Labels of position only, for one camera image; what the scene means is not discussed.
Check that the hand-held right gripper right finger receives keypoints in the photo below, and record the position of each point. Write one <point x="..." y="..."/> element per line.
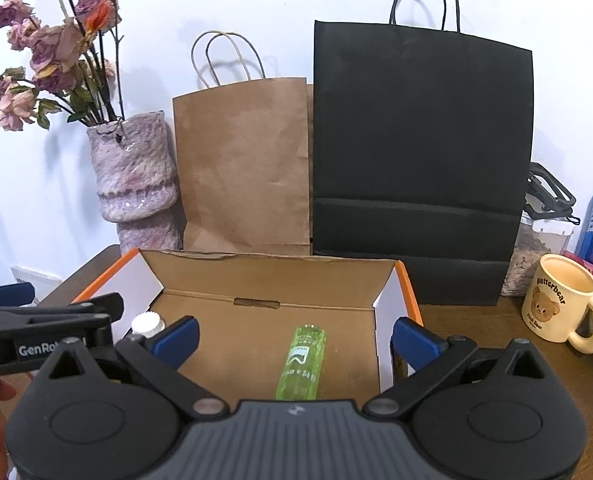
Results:
<point x="416" y="342"/>

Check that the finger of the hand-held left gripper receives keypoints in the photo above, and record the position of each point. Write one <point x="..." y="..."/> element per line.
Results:
<point x="99" y="305"/>
<point x="6" y="293"/>

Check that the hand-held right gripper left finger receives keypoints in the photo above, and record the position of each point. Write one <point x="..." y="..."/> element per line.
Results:
<point x="176" y="341"/>

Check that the white ribbed bottle cap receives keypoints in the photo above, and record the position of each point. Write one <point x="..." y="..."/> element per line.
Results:
<point x="146" y="324"/>

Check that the cardboard box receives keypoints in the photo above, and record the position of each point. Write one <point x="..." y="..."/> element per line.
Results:
<point x="256" y="330"/>

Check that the green plastic bottle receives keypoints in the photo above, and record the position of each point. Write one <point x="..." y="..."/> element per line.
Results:
<point x="301" y="365"/>

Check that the pink glazed ceramic vase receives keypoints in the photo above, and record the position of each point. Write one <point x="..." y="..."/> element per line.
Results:
<point x="131" y="175"/>

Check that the cream bear mug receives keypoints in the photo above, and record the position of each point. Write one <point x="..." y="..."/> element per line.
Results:
<point x="551" y="300"/>

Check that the clear jar with seeds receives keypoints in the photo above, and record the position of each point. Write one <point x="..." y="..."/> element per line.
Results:
<point x="526" y="250"/>

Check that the brown paper bag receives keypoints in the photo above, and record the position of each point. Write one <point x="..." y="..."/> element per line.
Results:
<point x="241" y="160"/>

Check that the black paper bag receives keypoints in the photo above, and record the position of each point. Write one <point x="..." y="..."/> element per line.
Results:
<point x="416" y="135"/>

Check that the dried pink roses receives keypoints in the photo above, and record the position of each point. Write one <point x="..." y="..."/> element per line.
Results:
<point x="56" y="45"/>

